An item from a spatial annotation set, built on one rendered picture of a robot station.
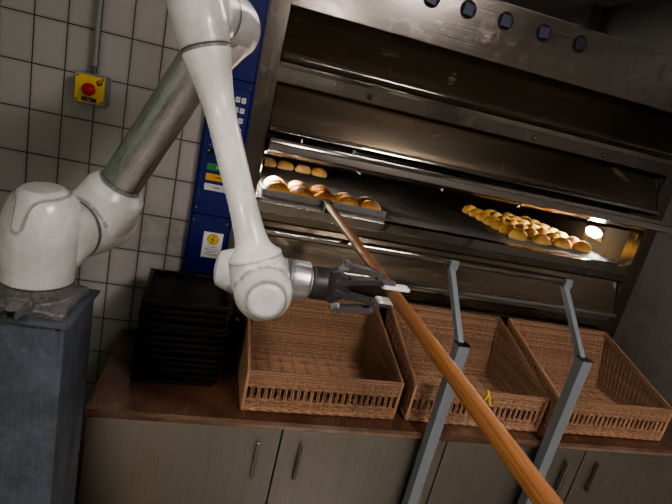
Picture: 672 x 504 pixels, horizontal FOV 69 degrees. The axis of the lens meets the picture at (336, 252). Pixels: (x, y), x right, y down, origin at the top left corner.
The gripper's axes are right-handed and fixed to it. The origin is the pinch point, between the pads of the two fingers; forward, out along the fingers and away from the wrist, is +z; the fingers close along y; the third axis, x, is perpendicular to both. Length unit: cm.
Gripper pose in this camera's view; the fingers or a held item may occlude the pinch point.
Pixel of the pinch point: (392, 294)
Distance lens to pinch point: 117.1
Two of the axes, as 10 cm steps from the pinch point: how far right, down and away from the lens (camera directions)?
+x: 1.9, 3.1, -9.3
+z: 9.6, 1.6, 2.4
